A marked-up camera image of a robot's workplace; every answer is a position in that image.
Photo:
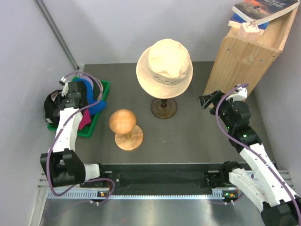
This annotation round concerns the green plastic tray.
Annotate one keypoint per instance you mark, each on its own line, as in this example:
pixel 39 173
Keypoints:
pixel 87 131

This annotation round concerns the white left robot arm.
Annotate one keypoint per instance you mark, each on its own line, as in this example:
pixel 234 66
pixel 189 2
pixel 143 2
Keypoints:
pixel 69 109

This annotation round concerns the lavender baseball cap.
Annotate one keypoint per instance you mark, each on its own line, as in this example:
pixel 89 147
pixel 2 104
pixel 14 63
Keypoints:
pixel 94 84

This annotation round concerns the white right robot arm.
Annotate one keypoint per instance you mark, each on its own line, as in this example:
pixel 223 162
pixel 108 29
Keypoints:
pixel 277 202

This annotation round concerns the tall wooden shelf box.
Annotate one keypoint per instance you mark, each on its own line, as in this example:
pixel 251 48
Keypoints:
pixel 240 60

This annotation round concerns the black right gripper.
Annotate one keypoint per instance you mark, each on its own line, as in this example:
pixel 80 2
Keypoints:
pixel 205 100

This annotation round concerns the magenta baseball cap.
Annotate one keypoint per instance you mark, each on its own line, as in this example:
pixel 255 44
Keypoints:
pixel 86 119

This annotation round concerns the dark wooden hat stand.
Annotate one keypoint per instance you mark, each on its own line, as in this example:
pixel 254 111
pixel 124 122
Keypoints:
pixel 163 108

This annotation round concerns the black baseball cap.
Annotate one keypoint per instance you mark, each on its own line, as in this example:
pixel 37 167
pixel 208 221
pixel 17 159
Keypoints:
pixel 51 107

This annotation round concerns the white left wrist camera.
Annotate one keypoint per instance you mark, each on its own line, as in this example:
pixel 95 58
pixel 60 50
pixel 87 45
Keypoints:
pixel 64 82

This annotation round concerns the blue baseball cap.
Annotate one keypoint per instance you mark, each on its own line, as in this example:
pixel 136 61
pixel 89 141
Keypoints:
pixel 96 108

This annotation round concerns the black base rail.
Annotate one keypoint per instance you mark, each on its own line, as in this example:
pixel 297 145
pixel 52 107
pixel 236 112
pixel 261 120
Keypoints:
pixel 164 177

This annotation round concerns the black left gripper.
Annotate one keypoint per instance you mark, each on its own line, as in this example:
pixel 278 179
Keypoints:
pixel 60 102

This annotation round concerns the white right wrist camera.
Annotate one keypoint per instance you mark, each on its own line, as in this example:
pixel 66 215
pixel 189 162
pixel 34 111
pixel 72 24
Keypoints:
pixel 239 94

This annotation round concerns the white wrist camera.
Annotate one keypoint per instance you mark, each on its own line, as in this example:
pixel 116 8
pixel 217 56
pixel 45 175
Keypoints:
pixel 64 82
pixel 239 94

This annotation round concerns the grey cable duct strip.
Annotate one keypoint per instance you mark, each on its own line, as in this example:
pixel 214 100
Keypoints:
pixel 98 195

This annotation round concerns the light wooden hat stand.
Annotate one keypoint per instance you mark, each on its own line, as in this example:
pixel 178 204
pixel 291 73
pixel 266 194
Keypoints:
pixel 128 135

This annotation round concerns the cream bucket hat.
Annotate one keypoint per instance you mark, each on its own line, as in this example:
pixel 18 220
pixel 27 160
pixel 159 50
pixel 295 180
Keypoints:
pixel 164 70

